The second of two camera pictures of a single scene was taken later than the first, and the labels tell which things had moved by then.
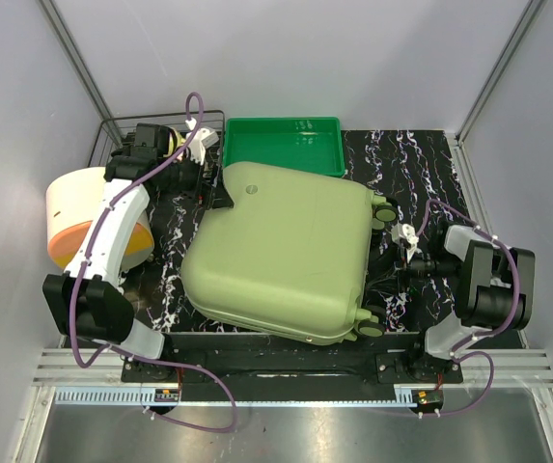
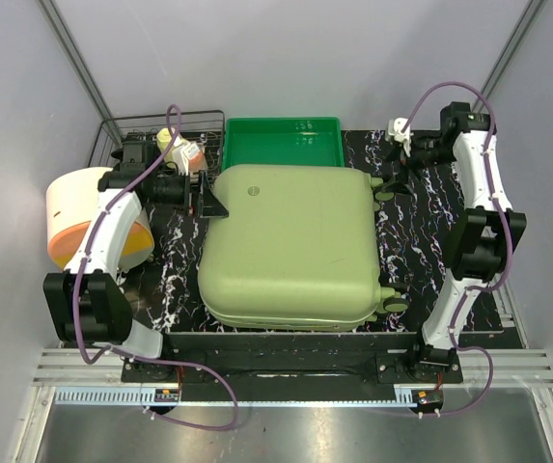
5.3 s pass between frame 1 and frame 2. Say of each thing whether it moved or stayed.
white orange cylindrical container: stayed
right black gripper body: moved
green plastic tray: stayed
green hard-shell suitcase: stayed
